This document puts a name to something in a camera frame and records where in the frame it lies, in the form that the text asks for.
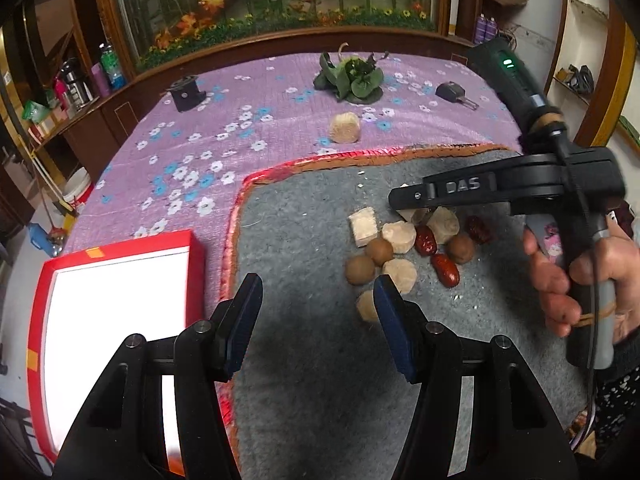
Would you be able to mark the purple tumbler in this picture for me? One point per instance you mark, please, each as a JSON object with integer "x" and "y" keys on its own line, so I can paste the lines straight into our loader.
{"x": 100, "y": 80}

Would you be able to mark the red box with white inside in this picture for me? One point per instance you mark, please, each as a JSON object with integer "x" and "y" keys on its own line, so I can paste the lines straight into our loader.
{"x": 115, "y": 300}

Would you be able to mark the person's right forearm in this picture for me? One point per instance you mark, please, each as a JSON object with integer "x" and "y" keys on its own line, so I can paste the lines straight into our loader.
{"x": 620, "y": 400}

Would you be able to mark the purple spray bottle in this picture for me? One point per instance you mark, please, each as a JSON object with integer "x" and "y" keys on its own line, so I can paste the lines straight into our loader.
{"x": 479, "y": 30}
{"x": 491, "y": 30}

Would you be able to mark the black car key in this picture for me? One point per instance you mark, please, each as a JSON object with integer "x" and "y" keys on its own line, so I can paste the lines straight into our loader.
{"x": 450, "y": 92}

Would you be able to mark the grey mat with red border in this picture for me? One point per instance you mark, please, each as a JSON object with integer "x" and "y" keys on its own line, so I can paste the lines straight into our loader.
{"x": 310, "y": 385}

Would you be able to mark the glass flower display panel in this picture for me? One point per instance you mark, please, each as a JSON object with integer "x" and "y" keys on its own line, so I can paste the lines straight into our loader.
{"x": 275, "y": 0}

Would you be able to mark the green artificial plant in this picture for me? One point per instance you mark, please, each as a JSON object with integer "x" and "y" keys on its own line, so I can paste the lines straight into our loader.
{"x": 352, "y": 80}

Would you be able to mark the person's right hand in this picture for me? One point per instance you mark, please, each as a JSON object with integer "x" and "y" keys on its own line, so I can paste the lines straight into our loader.
{"x": 550, "y": 285}

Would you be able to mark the green plastic bag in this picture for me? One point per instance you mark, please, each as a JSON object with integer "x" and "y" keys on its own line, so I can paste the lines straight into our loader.
{"x": 35, "y": 111}

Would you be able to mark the beige square chunk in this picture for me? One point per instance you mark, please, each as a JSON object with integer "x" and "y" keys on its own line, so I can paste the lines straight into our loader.
{"x": 363, "y": 227}

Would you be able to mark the purple floral blanket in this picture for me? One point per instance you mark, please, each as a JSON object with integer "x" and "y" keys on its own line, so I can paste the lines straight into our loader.
{"x": 250, "y": 135}

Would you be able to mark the green plastic bottle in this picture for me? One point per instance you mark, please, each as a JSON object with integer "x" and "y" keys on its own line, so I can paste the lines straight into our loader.
{"x": 111, "y": 66}

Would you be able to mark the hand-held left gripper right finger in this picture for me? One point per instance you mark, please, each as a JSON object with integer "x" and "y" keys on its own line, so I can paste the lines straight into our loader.
{"x": 395, "y": 332}

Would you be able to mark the black and silver thermos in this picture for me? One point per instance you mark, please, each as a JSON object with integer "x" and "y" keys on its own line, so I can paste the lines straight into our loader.
{"x": 75, "y": 82}

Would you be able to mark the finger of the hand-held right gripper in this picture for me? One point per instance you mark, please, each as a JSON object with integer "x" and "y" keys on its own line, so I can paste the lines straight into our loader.
{"x": 450, "y": 190}

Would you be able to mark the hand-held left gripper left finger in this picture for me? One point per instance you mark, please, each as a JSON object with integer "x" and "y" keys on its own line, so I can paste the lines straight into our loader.
{"x": 244, "y": 322}

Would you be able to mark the red date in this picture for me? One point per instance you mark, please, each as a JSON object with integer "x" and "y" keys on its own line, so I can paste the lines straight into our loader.
{"x": 480, "y": 230}
{"x": 445, "y": 270}
{"x": 426, "y": 240}

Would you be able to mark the brown longan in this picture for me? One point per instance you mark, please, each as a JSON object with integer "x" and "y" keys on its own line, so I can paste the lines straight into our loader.
{"x": 379, "y": 251}
{"x": 360, "y": 270}
{"x": 460, "y": 248}

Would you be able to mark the white bucket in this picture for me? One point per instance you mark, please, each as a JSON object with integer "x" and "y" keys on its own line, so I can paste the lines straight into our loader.
{"x": 77, "y": 187}

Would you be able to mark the black bag on shelf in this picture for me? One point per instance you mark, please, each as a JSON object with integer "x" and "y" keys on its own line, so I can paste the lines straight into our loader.
{"x": 581, "y": 80}

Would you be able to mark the beige round chunk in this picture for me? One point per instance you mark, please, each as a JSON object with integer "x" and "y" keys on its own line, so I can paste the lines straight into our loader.
{"x": 412, "y": 216}
{"x": 442, "y": 225}
{"x": 399, "y": 236}
{"x": 345, "y": 127}
{"x": 400, "y": 275}
{"x": 367, "y": 306}

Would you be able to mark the blue plastic toy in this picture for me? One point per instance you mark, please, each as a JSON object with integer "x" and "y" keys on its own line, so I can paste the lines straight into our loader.
{"x": 42, "y": 240}

